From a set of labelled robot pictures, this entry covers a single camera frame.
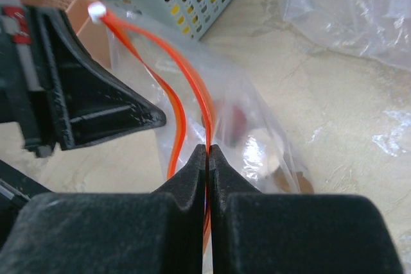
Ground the beige fake mushroom slice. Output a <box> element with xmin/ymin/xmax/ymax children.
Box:
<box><xmin>243</xmin><ymin>128</ymin><xmax>281</xmax><ymax>180</ymax></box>

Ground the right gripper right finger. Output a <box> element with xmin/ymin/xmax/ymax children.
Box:
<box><xmin>209</xmin><ymin>146</ymin><xmax>403</xmax><ymax>273</ymax></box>

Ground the clear zip bag red seal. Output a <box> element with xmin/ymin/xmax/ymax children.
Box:
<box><xmin>279</xmin><ymin>0</ymin><xmax>410</xmax><ymax>70</ymax></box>

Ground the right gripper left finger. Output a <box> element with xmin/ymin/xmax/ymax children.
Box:
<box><xmin>1</xmin><ymin>145</ymin><xmax>206</xmax><ymax>273</ymax></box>

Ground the brown fake mushroom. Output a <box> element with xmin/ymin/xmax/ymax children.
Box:
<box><xmin>273</xmin><ymin>169</ymin><xmax>314</xmax><ymax>194</ymax></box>

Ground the orange mesh file organizer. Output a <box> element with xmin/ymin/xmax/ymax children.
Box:
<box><xmin>11</xmin><ymin>0</ymin><xmax>113</xmax><ymax>69</ymax></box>

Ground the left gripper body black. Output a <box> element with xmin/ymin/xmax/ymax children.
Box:
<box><xmin>1</xmin><ymin>4</ymin><xmax>61</xmax><ymax>158</ymax></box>

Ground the pink fake mushroom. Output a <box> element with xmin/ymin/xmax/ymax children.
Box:
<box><xmin>220</xmin><ymin>104</ymin><xmax>247</xmax><ymax>146</ymax></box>

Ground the clear bag of mushrooms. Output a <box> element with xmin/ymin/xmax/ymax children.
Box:
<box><xmin>87</xmin><ymin>1</ymin><xmax>315</xmax><ymax>274</ymax></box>

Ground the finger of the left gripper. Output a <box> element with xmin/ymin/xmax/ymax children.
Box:
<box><xmin>52</xmin><ymin>11</ymin><xmax>166</xmax><ymax>151</ymax></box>

